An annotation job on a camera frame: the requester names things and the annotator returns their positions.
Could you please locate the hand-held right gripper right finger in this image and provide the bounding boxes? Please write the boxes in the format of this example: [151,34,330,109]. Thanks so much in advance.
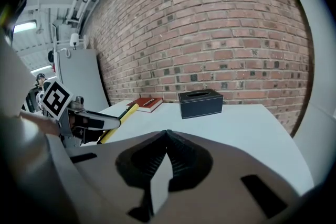
[152,130,316,224]

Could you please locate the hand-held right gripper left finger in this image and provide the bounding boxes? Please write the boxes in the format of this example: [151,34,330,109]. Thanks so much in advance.
[47,130,169,224]

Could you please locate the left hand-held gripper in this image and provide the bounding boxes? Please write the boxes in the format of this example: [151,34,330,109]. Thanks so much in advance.
[40,80,122,150]

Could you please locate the yellow-handled tool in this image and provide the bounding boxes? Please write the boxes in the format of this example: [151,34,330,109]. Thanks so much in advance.
[96,103,140,145]

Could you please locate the person's left forearm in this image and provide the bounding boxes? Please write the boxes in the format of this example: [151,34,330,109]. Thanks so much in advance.
[20,110,61,137]

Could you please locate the red book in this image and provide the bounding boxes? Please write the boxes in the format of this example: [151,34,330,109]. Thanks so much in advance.
[127,97,164,113]

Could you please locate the grey metal cabinet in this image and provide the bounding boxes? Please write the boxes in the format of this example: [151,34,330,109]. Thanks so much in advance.
[56,48,110,113]

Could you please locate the white desk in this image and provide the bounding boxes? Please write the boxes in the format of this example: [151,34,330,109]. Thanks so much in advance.
[80,99,315,197]

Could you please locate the ceiling light panel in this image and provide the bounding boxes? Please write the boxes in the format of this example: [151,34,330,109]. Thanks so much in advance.
[12,20,37,34]
[29,65,53,73]

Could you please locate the black tissue box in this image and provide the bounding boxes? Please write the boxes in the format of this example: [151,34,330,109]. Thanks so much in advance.
[178,88,224,120]

